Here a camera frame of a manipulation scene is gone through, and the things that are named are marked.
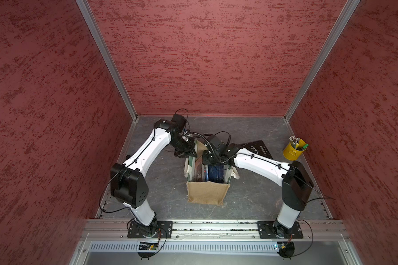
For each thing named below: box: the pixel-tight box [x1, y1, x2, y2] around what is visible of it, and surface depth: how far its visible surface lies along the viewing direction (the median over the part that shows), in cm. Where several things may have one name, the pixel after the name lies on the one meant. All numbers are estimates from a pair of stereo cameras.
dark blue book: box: [207, 164, 225, 184], surface depth 85 cm
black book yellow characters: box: [239, 140, 273, 159], surface depth 105 cm
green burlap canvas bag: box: [184, 139, 240, 206], surface depth 74 cm
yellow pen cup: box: [283, 139, 307, 161], surface depth 94 cm
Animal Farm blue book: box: [203, 165, 209, 182], surface depth 80 cm
